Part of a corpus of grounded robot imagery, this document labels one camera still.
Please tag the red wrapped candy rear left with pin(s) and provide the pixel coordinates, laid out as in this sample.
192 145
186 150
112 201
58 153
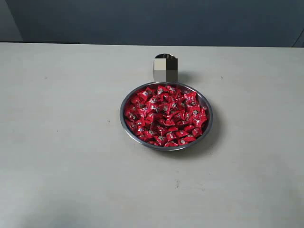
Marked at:
145 95

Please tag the dark gray round object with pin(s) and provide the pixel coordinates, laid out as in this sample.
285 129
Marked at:
144 120

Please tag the red wrapped candy rear right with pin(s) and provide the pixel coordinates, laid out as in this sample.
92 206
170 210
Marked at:
191 98

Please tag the red wrapped candy centre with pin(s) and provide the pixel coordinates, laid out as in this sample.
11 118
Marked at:
170 108

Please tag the red wrapped candy front right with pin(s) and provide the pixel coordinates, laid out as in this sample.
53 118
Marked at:
186 140

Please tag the red wrapped candy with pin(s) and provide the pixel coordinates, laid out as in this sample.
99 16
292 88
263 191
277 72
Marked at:
186 140
145 95
161 140
191 98
170 108

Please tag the shiny steel cup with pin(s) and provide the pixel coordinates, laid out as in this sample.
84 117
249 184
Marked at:
165 68

